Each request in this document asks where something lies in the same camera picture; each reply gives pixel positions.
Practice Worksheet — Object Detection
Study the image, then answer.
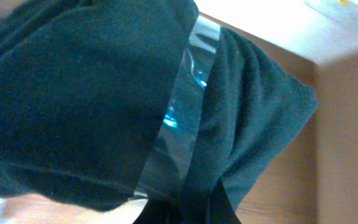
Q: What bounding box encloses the black cloth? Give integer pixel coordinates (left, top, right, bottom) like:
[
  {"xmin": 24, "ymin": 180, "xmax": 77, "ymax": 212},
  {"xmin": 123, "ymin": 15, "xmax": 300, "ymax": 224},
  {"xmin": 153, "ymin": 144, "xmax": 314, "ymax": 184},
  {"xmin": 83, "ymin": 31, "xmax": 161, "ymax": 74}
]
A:
[{"xmin": 0, "ymin": 1, "xmax": 318, "ymax": 223}]

